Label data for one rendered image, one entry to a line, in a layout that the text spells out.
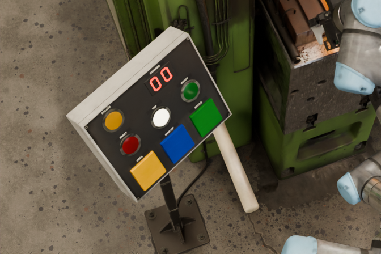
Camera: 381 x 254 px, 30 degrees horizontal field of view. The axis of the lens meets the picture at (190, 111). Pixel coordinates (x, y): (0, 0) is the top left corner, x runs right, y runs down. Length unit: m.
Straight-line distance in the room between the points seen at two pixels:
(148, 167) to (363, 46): 0.66
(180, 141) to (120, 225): 1.07
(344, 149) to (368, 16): 1.49
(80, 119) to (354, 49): 0.65
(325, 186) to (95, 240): 0.91
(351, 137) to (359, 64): 1.42
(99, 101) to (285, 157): 1.09
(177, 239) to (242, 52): 0.85
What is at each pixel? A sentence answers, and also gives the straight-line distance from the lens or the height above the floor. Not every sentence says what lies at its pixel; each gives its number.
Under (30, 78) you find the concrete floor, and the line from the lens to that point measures 3.14.
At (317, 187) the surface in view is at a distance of 2.81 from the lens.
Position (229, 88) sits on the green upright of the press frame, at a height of 0.53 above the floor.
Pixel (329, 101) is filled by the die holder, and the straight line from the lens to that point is 2.28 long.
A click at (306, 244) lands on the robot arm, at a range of 1.26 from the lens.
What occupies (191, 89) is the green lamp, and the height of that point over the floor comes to 1.09.
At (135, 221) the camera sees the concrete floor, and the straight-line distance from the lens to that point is 2.78.
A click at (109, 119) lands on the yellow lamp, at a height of 1.17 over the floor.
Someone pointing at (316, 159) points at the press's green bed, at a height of 0.12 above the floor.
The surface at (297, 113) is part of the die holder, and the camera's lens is 2.25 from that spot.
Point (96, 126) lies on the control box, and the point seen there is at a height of 1.18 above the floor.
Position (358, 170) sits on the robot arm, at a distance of 1.84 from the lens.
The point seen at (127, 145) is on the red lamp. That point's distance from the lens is 1.69.
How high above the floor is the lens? 2.62
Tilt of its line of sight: 63 degrees down
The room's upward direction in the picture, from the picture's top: 9 degrees counter-clockwise
